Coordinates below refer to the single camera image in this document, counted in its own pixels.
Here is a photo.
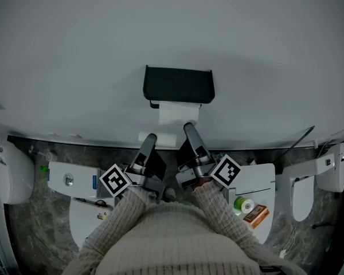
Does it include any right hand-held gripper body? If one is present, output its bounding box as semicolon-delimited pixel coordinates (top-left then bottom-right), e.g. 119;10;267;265
175;140;242;191

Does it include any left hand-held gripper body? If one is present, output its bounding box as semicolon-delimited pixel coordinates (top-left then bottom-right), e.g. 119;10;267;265
99;147;167;205

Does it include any old white toilet paper roll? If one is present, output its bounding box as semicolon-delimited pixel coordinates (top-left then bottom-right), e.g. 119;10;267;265
158;101;202;126

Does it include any black toilet paper holder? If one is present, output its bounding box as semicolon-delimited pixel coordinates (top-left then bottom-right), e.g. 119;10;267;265
142;65;216;109

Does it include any person's left forearm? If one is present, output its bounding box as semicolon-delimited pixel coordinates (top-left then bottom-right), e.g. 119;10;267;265
62;185;162;275

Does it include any person's right forearm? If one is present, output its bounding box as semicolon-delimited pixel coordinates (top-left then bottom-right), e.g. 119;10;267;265
192;179;302;275

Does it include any green tape roll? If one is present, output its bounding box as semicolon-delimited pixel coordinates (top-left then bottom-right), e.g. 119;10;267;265
233;196;255;217

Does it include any white toilet chrome flush button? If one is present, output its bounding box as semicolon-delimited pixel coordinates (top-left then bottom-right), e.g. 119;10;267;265
46;160;117;251

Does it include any orange box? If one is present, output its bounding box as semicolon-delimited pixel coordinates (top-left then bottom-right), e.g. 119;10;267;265
243;204;271;230

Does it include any thin black rod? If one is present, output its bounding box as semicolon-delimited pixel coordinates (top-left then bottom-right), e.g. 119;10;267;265
274;125;316;167

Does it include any person's beige sweater torso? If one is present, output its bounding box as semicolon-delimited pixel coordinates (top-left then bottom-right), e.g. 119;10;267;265
93;200;261;275

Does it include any white cable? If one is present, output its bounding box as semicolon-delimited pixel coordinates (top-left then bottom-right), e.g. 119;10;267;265
279;221;298;259

